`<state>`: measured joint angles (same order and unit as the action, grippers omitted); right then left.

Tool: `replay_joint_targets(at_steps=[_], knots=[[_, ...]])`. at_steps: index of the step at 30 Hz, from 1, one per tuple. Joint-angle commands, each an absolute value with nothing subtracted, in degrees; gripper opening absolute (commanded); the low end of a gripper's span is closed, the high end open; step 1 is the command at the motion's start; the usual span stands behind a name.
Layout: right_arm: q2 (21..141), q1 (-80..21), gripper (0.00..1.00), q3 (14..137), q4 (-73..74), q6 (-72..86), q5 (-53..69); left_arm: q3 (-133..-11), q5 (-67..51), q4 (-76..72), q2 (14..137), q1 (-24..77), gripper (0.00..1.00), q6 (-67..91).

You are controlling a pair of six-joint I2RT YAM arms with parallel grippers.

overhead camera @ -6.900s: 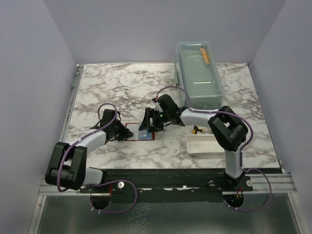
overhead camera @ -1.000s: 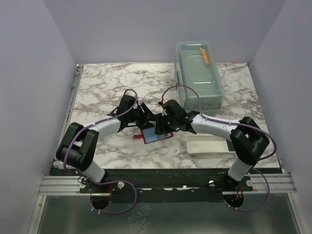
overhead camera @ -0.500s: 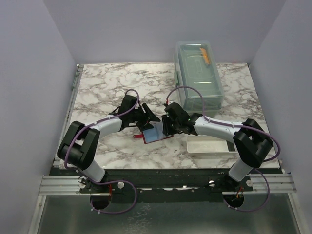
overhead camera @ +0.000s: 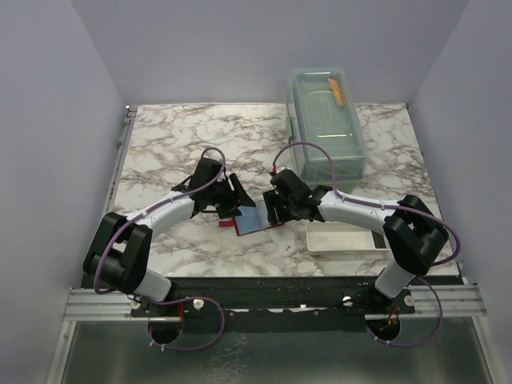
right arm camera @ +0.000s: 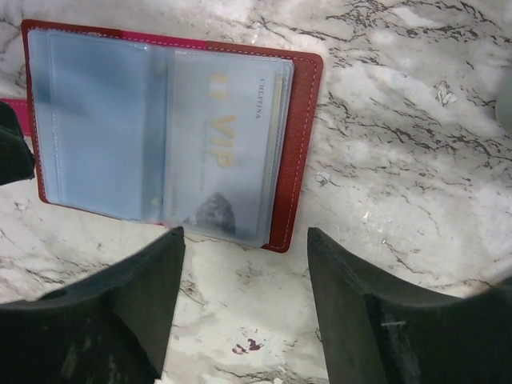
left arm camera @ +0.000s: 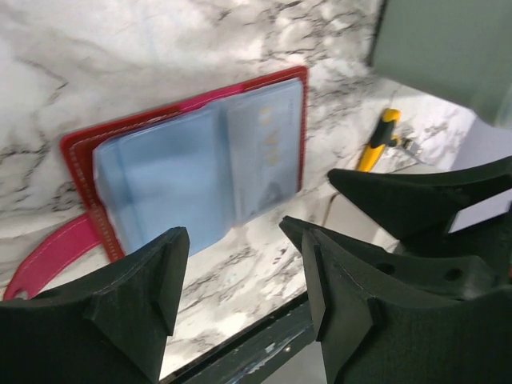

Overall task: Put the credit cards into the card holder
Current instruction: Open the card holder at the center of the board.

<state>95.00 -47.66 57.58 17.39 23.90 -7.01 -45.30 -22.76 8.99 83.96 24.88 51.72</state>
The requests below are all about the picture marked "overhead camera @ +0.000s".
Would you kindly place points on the aluminium mounting rail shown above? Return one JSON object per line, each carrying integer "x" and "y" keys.
{"x": 462, "y": 301}

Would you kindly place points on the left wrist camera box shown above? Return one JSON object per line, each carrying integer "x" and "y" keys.
{"x": 206, "y": 170}

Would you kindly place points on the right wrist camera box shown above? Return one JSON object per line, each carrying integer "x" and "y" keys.
{"x": 289, "y": 185}

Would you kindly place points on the clear plastic storage box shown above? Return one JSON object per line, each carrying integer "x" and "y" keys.
{"x": 313, "y": 116}

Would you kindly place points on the red leather card holder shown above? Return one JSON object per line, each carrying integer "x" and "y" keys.
{"x": 252, "y": 220}

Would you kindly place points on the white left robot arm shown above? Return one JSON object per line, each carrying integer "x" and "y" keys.
{"x": 119, "y": 253}

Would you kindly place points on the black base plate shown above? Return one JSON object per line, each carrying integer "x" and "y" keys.
{"x": 212, "y": 317}

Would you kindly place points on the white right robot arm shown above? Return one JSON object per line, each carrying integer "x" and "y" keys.
{"x": 415, "y": 236}

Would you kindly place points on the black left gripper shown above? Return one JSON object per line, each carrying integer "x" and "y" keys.
{"x": 236, "y": 198}

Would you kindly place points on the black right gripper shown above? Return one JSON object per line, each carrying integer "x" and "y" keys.
{"x": 272, "y": 198}

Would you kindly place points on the white plastic tray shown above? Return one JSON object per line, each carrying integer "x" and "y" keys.
{"x": 327, "y": 237}

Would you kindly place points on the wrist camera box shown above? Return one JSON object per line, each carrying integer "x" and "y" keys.
{"x": 206, "y": 170}
{"x": 289, "y": 185}

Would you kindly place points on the orange tool inside box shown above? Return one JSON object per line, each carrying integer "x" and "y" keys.
{"x": 337, "y": 91}

